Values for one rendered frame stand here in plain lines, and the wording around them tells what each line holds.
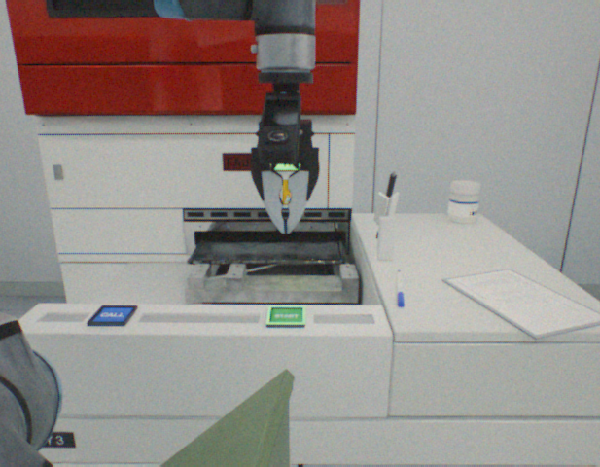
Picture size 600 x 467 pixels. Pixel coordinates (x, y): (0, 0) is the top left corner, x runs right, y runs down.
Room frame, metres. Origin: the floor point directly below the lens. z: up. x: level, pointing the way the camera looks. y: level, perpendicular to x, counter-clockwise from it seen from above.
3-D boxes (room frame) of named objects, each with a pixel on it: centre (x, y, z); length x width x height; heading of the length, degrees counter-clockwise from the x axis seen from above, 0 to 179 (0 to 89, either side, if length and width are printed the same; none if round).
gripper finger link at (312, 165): (0.61, 0.00, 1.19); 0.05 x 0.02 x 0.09; 89
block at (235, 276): (0.93, 0.14, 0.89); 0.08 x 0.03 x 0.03; 0
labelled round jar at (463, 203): (1.12, -0.41, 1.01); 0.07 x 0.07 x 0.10
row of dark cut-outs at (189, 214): (1.19, 0.09, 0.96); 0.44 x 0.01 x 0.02; 90
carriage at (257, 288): (0.92, 0.06, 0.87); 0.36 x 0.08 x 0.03; 90
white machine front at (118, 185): (1.20, 0.27, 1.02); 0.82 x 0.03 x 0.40; 90
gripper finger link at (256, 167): (0.61, 0.04, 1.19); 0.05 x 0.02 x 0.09; 89
